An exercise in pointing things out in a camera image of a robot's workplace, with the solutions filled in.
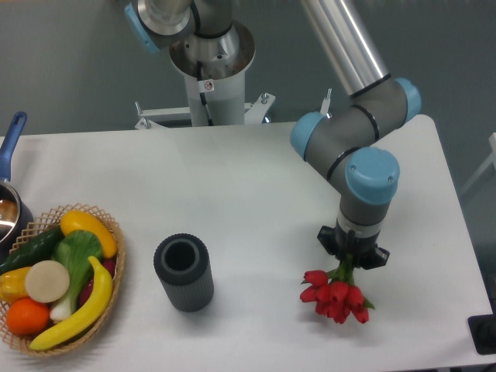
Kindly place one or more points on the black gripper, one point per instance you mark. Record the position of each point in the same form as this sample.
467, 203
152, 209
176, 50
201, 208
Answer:
364, 251

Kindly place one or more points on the woven wicker basket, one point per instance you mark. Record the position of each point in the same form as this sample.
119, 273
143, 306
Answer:
41, 224

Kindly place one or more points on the green bok choy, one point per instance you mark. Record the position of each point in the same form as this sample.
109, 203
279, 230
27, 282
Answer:
73, 252

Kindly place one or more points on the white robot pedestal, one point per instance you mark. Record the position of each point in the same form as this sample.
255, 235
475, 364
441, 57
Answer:
214, 78

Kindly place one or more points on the dark grey ribbed vase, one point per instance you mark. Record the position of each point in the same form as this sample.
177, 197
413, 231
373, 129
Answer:
182, 263

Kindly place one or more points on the black device at edge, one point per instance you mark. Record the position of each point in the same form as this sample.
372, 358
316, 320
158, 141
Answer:
482, 330

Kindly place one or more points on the green cucumber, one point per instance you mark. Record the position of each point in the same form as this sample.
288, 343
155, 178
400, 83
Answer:
39, 248

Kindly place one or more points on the beige round disc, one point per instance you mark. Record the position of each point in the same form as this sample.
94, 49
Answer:
47, 281

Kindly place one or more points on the yellow bell pepper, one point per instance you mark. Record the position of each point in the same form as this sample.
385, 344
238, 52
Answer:
13, 285

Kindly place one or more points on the red tulip bouquet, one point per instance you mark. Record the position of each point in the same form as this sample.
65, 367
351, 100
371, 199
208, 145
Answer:
335, 294

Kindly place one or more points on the dark red vegetable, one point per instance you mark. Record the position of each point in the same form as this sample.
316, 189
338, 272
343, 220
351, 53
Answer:
109, 265

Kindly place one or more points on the white frame at right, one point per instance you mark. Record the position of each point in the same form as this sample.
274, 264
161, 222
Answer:
484, 170

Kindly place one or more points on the yellow squash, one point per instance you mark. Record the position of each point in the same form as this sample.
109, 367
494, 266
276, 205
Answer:
79, 220

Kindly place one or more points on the yellow banana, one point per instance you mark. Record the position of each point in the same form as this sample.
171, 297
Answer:
84, 317

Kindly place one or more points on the orange fruit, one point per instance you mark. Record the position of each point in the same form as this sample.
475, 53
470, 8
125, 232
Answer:
27, 317

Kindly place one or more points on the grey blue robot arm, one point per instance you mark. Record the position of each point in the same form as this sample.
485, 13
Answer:
340, 148

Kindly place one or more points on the blue handled saucepan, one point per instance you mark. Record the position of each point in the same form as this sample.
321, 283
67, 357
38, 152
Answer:
15, 215

